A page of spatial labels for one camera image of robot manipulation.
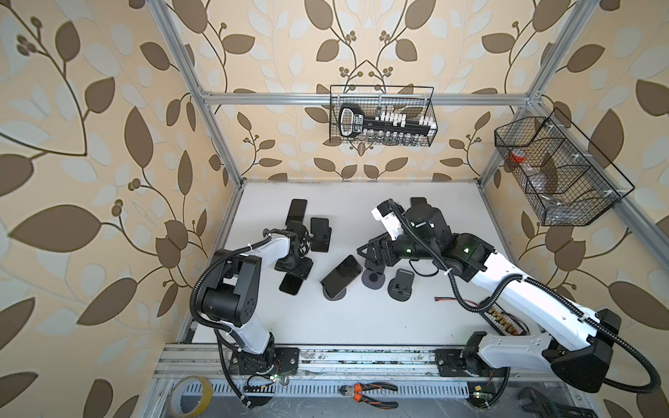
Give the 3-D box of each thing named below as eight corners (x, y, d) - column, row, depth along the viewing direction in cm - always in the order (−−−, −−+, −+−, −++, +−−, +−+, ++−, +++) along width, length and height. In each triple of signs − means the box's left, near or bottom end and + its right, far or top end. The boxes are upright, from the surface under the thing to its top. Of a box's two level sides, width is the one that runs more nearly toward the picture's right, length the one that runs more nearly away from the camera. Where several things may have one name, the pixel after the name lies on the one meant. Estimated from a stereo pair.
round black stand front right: (385, 297, 89) (389, 286, 81) (389, 278, 93) (393, 266, 86) (406, 303, 87) (411, 292, 80) (409, 284, 92) (414, 272, 84)
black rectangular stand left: (312, 252, 100) (309, 236, 91) (313, 233, 105) (311, 217, 97) (330, 252, 100) (329, 236, 91) (331, 233, 105) (330, 217, 97)
